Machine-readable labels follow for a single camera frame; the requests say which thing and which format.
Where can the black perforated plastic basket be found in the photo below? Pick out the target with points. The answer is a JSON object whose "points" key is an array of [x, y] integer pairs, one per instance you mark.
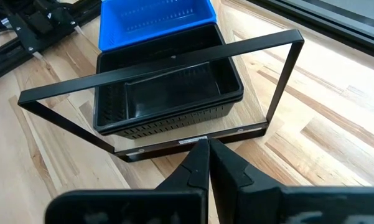
{"points": [[174, 90], [174, 124]]}

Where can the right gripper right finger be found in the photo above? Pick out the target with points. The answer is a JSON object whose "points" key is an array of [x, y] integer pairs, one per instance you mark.
{"points": [[233, 193]]}

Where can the wooden shelf with black frame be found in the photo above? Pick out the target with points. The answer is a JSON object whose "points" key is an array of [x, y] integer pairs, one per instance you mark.
{"points": [[81, 85]]}

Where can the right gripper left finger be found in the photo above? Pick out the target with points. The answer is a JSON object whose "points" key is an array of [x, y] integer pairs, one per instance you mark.
{"points": [[193, 177]]}

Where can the blue perforated plastic basket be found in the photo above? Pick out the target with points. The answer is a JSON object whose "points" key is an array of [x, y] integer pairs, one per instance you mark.
{"points": [[155, 18]]}

